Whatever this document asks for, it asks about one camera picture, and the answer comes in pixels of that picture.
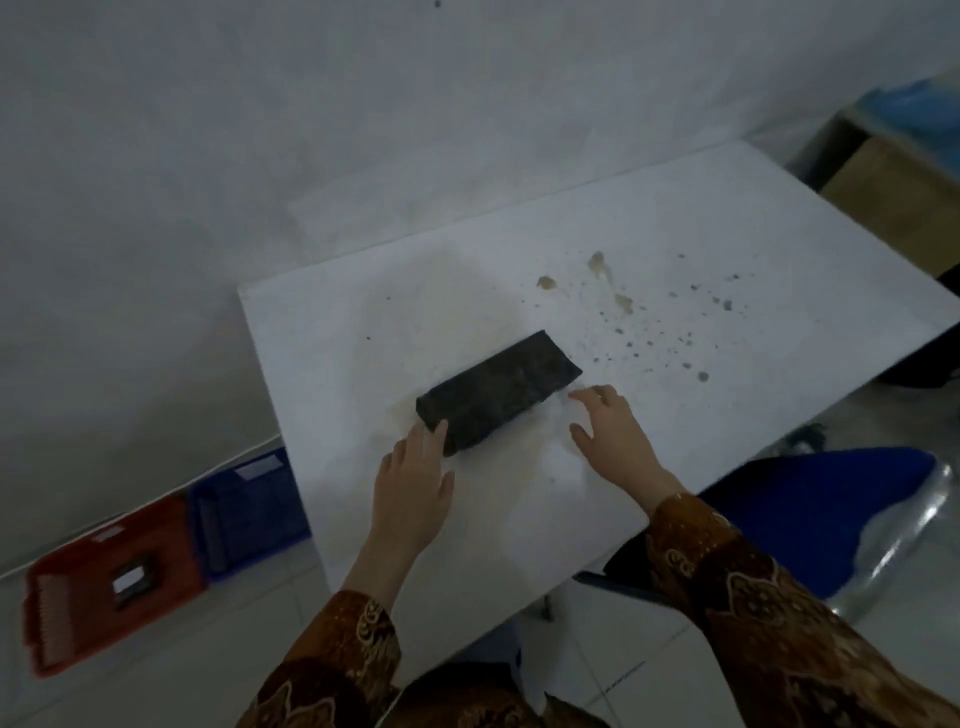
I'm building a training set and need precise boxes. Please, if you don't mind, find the person's left hand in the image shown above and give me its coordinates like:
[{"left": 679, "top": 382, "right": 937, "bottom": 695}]
[{"left": 371, "top": 418, "right": 456, "bottom": 549}]

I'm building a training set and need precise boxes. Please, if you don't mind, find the person's right hand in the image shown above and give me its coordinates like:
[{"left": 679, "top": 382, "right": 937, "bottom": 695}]
[{"left": 567, "top": 384, "right": 688, "bottom": 516}]

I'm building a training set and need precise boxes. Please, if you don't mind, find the blue chair with metal frame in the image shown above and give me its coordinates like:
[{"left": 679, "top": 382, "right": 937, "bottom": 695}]
[{"left": 573, "top": 447, "right": 954, "bottom": 625}]

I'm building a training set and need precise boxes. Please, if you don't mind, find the wooden cabinet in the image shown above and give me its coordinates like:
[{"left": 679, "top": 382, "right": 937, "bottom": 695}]
[{"left": 816, "top": 105, "right": 960, "bottom": 277}]

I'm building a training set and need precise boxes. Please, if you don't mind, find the blue plastic crate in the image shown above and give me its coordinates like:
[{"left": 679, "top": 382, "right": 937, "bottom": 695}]
[{"left": 186, "top": 447, "right": 313, "bottom": 584}]

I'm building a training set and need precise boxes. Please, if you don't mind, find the person's right forearm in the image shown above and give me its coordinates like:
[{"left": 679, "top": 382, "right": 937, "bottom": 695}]
[{"left": 637, "top": 483, "right": 960, "bottom": 728}]

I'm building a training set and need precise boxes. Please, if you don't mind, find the person's left forearm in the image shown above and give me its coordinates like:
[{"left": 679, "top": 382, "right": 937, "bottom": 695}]
[{"left": 236, "top": 525, "right": 438, "bottom": 728}]

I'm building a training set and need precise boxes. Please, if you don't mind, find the red plastic crate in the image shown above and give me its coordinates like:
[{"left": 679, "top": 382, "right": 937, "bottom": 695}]
[{"left": 21, "top": 493, "right": 211, "bottom": 681}]

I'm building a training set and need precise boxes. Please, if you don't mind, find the blue plastic sheet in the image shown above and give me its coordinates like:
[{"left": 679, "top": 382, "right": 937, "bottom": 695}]
[{"left": 857, "top": 71, "right": 960, "bottom": 155}]

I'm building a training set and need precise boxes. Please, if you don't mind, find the folded black cloth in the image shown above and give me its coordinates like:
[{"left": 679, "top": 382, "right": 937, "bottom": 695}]
[{"left": 415, "top": 330, "right": 585, "bottom": 458}]

